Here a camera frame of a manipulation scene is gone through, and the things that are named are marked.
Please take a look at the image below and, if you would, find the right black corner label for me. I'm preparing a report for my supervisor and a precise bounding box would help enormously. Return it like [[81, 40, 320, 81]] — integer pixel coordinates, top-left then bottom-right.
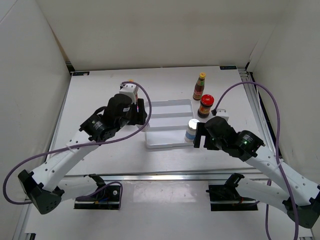
[[219, 65, 238, 70]]

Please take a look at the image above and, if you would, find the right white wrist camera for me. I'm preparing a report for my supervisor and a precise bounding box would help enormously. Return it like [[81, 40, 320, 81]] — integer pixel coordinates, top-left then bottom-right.
[[211, 108, 229, 121]]

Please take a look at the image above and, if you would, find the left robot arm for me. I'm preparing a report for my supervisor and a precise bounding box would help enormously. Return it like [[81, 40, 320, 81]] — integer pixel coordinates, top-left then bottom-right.
[[18, 93, 150, 215]]

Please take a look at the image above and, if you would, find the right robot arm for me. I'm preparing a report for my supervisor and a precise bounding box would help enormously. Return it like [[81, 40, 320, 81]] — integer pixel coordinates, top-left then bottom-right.
[[193, 116, 320, 229]]

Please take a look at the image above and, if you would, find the aluminium frame rail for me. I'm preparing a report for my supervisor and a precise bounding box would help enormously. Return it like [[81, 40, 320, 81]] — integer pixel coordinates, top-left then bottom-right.
[[27, 168, 271, 186]]

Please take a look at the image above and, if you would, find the right tall sauce bottle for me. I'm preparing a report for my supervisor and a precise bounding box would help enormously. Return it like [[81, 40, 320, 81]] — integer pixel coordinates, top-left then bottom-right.
[[192, 72, 206, 101]]

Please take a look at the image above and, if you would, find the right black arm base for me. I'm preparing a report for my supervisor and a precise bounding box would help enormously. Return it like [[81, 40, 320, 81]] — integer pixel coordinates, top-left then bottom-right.
[[206, 173, 259, 212]]

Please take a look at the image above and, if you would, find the white divided organizer tray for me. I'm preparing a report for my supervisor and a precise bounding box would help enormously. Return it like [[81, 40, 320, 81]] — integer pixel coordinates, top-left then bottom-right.
[[145, 99, 195, 149]]

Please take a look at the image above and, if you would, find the white silver-cap shaker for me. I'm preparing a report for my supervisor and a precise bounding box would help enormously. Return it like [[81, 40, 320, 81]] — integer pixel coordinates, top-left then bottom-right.
[[184, 118, 200, 142]]

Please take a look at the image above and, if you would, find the left black corner label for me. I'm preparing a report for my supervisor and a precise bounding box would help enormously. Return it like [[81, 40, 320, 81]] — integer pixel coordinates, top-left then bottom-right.
[[72, 71, 90, 76]]

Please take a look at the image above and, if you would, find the red-lid sauce jar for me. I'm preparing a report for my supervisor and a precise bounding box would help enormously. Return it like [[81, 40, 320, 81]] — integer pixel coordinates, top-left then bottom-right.
[[197, 94, 215, 118]]

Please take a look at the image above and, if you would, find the black corner label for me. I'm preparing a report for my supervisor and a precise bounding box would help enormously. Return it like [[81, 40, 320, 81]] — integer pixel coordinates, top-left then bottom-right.
[[72, 71, 90, 76], [219, 65, 238, 70]]

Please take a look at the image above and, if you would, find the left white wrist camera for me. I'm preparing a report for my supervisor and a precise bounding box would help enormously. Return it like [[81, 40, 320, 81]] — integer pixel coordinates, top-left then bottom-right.
[[119, 83, 136, 104]]

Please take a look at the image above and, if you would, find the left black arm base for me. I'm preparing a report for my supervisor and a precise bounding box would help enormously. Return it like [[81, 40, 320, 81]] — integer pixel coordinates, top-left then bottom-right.
[[73, 174, 123, 211]]

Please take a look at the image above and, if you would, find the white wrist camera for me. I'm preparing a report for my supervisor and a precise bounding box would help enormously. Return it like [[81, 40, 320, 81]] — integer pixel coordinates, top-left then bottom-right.
[[119, 83, 136, 104], [211, 108, 229, 121]]

